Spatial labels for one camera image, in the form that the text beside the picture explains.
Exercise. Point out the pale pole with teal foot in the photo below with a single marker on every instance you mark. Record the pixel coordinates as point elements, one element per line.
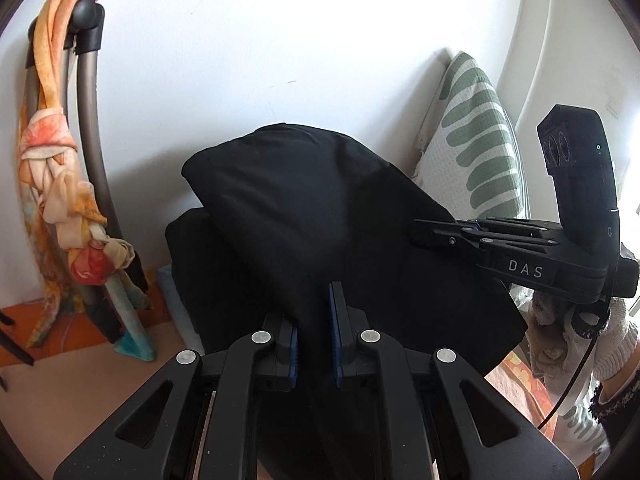
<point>134,342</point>

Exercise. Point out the grey metal tube frame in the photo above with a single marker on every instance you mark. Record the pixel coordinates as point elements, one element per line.
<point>92,125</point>

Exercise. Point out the light blue folded garment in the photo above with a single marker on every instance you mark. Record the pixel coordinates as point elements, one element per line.
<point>175,302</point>

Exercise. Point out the white green-patterned pillow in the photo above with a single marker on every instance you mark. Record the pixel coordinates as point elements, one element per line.
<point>475,125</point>

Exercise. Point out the person's right hand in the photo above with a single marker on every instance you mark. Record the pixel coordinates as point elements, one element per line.
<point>617,347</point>

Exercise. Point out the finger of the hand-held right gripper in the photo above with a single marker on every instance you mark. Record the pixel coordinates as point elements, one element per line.
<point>520,227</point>
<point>450,237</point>

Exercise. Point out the orange floral scarf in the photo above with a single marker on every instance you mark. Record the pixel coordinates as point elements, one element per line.
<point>55,135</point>

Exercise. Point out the person's right forearm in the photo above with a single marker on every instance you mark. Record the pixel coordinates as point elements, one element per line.
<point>622,385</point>

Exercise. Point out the black folded garment yellow trim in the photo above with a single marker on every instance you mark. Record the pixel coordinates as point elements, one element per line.
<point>210,270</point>

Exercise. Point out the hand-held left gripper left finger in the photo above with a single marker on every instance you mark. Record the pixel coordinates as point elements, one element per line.
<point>295,355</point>

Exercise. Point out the pink blanket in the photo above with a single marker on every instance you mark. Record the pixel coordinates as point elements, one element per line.
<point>75,405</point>

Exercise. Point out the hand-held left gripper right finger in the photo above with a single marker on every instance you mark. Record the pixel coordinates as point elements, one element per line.
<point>334,332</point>

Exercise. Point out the black pants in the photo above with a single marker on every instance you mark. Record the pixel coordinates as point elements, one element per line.
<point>310,200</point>

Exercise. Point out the orange floral blanket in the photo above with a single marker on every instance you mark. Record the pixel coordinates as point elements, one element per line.
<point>515,382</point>

